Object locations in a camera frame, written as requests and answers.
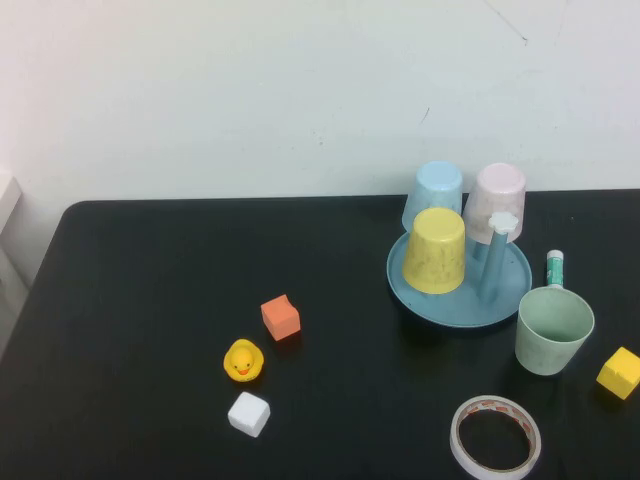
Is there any light green plastic cup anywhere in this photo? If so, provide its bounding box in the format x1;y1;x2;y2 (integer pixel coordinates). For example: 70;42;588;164
514;285;596;377

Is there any yellow plastic cup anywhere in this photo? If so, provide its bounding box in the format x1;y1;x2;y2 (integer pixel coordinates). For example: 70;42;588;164
401;206;467;295

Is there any light blue plastic cup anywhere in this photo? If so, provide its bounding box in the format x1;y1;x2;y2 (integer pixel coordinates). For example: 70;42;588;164
401;159;464;234

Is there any blue cup stand with pegs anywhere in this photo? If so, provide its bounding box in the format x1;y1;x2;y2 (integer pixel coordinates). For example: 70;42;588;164
385;210;534;330

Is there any light pink plastic cup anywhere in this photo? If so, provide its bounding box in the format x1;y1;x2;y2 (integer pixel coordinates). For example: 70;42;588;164
461;162;528;246

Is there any orange cube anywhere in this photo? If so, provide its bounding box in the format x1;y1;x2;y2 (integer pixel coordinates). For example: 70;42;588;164
259;293;302;344

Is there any yellow rubber duck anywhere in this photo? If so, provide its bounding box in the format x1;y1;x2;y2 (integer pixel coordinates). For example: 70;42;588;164
222;338;265;385

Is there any white cube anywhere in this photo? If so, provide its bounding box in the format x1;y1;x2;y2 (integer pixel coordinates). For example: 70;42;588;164
227;391;272;439

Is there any green and white glue stick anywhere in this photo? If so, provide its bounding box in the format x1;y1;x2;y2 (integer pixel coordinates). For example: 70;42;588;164
545;249;568;291

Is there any white tape roll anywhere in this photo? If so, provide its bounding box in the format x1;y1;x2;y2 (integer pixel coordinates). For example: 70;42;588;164
449;394;543;480

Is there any yellow cube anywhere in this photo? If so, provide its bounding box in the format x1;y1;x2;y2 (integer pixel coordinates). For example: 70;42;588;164
595;346;640;401

